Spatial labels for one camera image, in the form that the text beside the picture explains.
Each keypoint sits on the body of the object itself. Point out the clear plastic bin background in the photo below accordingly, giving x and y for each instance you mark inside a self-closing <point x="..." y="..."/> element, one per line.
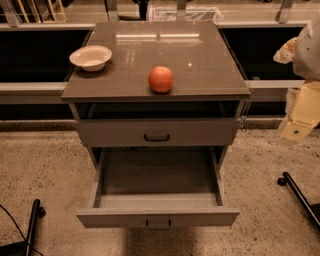
<point x="170" y="13"/>

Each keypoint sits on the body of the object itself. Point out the red apple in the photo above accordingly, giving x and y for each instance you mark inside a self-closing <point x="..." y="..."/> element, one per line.
<point x="161" y="79"/>

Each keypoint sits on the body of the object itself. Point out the black base leg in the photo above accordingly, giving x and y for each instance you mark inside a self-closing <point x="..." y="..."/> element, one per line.
<point x="26" y="246"/>
<point x="313" y="210"/>

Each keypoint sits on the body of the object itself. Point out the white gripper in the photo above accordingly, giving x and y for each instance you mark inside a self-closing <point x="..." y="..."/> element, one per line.
<point x="307" y="56"/>

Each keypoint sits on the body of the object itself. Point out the open grey middle drawer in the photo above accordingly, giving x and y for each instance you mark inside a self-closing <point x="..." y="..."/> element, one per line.
<point x="157" y="189"/>

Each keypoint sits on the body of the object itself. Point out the white bowl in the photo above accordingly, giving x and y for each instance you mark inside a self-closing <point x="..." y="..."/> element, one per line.
<point x="91" y="58"/>

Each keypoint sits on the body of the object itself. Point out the wooden rack in background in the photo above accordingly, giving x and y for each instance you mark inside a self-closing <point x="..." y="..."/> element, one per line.
<point x="38" y="11"/>

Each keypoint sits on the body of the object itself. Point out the black right base leg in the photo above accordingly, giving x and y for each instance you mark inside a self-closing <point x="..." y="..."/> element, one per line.
<point x="313" y="210"/>

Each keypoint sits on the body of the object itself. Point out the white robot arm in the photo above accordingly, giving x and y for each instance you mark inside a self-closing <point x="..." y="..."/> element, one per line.
<point x="306" y="54"/>

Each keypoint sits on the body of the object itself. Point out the grey drawer cabinet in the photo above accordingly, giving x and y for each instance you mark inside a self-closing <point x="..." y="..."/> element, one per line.
<point x="207" y="82"/>

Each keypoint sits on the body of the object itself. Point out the black left base leg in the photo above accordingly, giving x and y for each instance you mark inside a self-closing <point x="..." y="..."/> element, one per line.
<point x="26" y="246"/>

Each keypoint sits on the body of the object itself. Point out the closed grey top drawer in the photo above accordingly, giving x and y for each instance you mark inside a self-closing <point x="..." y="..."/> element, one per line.
<point x="147" y="133"/>

